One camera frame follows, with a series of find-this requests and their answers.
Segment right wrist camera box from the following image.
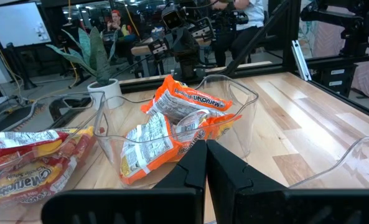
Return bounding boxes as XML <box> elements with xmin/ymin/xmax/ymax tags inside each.
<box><xmin>160</xmin><ymin>3</ymin><xmax>186</xmax><ymax>31</ymax></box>

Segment snake plant in white pot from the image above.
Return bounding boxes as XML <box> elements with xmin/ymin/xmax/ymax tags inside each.
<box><xmin>45</xmin><ymin>26</ymin><xmax>124</xmax><ymax>110</ymax></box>

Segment silver aluminium bar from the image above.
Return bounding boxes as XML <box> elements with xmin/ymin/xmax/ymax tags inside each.
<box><xmin>291</xmin><ymin>39</ymin><xmax>312</xmax><ymax>82</ymax></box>

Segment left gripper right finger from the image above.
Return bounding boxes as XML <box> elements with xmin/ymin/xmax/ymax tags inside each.
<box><xmin>206</xmin><ymin>139</ymin><xmax>369</xmax><ymax>224</ymax></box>

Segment white board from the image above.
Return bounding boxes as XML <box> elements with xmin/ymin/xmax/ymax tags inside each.
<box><xmin>0</xmin><ymin>1</ymin><xmax>52</xmax><ymax>50</ymax></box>

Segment person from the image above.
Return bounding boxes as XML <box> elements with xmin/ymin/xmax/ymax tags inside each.
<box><xmin>210</xmin><ymin>0</ymin><xmax>266</xmax><ymax>68</ymax></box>
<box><xmin>105</xmin><ymin>9</ymin><xmax>132</xmax><ymax>41</ymax></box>

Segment orange Maruchan ramen packet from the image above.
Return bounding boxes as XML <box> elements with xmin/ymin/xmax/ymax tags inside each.
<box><xmin>168</xmin><ymin>108</ymin><xmax>243</xmax><ymax>163</ymax></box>
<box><xmin>118</xmin><ymin>111</ymin><xmax>185</xmax><ymax>187</ymax></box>
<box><xmin>140</xmin><ymin>74</ymin><xmax>234</xmax><ymax>126</ymax></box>

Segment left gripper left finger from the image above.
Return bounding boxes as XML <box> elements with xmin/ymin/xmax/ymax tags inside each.
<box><xmin>40</xmin><ymin>139</ymin><xmax>208</xmax><ymax>224</ymax></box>

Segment wooden table black legs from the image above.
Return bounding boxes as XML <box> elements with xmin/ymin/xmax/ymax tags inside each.
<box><xmin>130</xmin><ymin>35</ymin><xmax>216</xmax><ymax>78</ymax></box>

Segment teal leaf patterned curtain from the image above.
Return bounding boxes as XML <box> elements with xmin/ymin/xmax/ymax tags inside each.
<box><xmin>297</xmin><ymin>0</ymin><xmax>315</xmax><ymax>47</ymax></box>

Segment clear plastic bin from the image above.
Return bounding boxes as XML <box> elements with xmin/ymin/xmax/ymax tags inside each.
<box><xmin>288</xmin><ymin>136</ymin><xmax>369</xmax><ymax>190</ymax></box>
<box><xmin>93</xmin><ymin>73</ymin><xmax>259</xmax><ymax>190</ymax></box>
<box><xmin>0</xmin><ymin>90</ymin><xmax>107</xmax><ymax>218</ymax></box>

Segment yellow hanging cable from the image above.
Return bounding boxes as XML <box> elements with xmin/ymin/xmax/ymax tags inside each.
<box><xmin>124</xmin><ymin>4</ymin><xmax>141</xmax><ymax>38</ymax></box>

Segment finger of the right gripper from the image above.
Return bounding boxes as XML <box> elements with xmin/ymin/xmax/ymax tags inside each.
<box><xmin>147</xmin><ymin>39</ymin><xmax>169</xmax><ymax>62</ymax></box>
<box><xmin>189</xmin><ymin>16</ymin><xmax>217</xmax><ymax>44</ymax></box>

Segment grey storage box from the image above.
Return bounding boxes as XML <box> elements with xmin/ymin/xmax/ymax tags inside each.
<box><xmin>151</xmin><ymin>26</ymin><xmax>166</xmax><ymax>40</ymax></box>

